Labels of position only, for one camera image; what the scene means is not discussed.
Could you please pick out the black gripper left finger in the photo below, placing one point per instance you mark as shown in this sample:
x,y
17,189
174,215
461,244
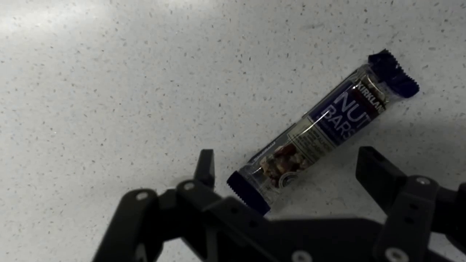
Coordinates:
x,y
160,228

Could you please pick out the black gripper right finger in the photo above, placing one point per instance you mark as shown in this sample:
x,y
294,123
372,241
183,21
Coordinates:
x,y
412,213

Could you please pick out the blue nut bar wrapper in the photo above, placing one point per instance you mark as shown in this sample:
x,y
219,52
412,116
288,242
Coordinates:
x,y
320,132

